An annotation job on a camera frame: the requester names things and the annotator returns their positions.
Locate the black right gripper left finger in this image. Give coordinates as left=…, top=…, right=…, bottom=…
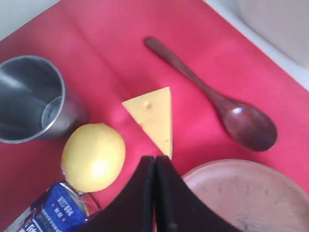
left=79, top=156, right=155, bottom=232

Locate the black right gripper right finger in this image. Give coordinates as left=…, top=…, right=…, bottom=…
left=154, top=156, right=239, bottom=232

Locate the yellow lemon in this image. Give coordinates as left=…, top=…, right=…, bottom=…
left=61, top=123, right=126, bottom=192

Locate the blue white milk carton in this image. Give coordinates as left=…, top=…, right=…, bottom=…
left=5, top=181, right=101, bottom=232

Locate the yellow cheese wedge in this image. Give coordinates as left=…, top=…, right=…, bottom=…
left=122, top=87, right=173, bottom=159

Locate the brown wooden plate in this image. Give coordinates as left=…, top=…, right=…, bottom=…
left=183, top=159, right=309, bottom=232

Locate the dark wooden spoon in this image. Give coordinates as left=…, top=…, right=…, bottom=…
left=143, top=36, right=278, bottom=152

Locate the stainless steel cup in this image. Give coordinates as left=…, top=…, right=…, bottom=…
left=0, top=55, right=88, bottom=144

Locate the red table cloth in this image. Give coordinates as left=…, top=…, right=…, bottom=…
left=0, top=0, right=309, bottom=232

